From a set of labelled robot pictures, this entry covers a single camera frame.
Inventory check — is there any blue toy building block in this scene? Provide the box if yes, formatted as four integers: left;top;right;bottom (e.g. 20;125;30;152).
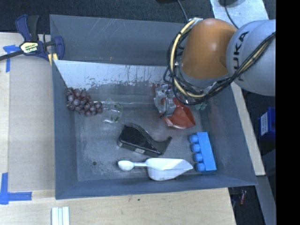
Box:
188;131;218;173

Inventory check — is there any white plastic scoop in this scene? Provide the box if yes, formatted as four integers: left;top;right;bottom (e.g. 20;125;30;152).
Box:
117;157;194;181

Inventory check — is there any grey metal bin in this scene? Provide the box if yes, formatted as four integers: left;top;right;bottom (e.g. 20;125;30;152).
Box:
49;14;259;200

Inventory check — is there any black wedge-shaped plastic object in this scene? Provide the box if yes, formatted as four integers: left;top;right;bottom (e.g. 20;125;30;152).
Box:
117;123;173;157

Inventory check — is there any clear glass cup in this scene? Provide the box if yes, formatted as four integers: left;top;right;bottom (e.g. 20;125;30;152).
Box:
101;98;124;124

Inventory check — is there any purple toy grape bunch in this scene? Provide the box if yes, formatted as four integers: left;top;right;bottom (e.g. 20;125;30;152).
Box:
65;87;104;117

